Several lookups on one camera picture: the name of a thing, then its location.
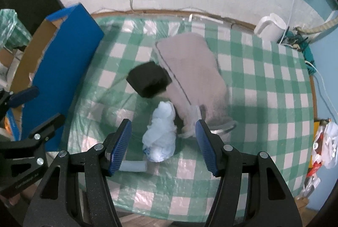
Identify black sponge block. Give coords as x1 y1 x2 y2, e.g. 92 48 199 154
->
126 61 172 98

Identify small grey-blue sponge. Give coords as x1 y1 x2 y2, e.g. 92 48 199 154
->
120 161 148 173

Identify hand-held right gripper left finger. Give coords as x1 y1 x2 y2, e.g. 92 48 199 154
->
22 119 132 227

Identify green checked tablecloth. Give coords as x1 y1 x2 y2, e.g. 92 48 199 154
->
62 15 317 219

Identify white and red plastic bags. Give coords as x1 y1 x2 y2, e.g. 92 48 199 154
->
304 118 338 197

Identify tangle of cables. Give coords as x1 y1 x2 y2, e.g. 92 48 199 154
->
277 28 310 53

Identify white electric kettle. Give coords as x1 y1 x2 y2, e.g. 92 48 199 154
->
254 13 287 43

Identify folded pink-grey garment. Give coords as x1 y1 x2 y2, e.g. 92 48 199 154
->
154 33 238 138

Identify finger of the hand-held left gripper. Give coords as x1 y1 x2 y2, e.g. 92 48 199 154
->
0 85 40 118
0 113 65 194

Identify green translucent plastic bag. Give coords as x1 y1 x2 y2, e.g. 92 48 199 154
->
0 9 33 51

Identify teal power strip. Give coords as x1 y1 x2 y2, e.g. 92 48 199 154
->
301 37 316 75

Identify white cloth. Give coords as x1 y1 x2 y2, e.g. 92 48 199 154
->
142 101 177 163

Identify white power cable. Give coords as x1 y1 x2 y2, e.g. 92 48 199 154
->
305 59 338 122

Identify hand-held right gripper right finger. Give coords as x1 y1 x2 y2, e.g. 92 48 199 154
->
195 119 303 227

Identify brown cardboard box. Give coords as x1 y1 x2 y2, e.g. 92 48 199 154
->
0 46 24 88

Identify blue cardboard box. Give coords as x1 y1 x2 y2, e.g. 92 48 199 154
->
9 3 105 151

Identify beige braided hose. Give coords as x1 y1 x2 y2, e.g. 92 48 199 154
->
295 15 335 35

